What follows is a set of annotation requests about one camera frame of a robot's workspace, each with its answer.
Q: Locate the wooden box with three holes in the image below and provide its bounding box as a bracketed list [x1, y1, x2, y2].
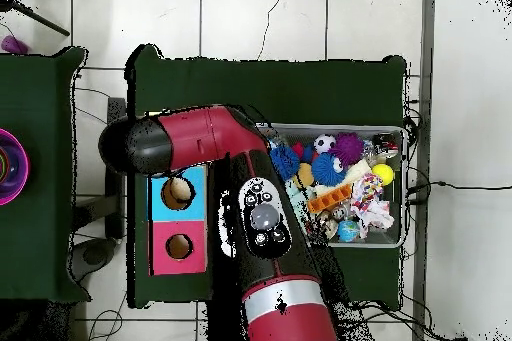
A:
[146, 163, 209, 277]

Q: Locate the blue puffer ball with eye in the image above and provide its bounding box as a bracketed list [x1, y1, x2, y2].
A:
[310, 152, 348, 187]

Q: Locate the black and white soccer ball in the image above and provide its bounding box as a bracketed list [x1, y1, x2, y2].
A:
[313, 133, 337, 155]

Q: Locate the long orange building block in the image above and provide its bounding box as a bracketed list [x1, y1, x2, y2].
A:
[306, 183, 353, 215]

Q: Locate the dark green table cloth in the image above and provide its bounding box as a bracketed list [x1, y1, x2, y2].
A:
[125, 44, 409, 310]
[0, 46, 91, 304]

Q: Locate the purple spiky ball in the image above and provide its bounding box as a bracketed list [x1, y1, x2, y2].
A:
[329, 131, 365, 168]

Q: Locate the crumpled colourful spotted paper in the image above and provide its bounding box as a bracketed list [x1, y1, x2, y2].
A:
[350, 172, 395, 239]

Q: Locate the purple and pink bowl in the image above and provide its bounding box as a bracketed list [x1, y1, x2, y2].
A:
[0, 128, 31, 206]

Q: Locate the black tripod leg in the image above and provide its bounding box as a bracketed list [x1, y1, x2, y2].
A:
[0, 0, 71, 37]

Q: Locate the small purple object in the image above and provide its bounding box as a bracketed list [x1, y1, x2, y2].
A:
[0, 34, 30, 55]

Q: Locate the shallow wire mesh bin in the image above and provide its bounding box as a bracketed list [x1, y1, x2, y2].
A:
[257, 121, 407, 249]

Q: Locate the black cable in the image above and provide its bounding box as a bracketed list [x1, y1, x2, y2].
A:
[405, 179, 512, 204]

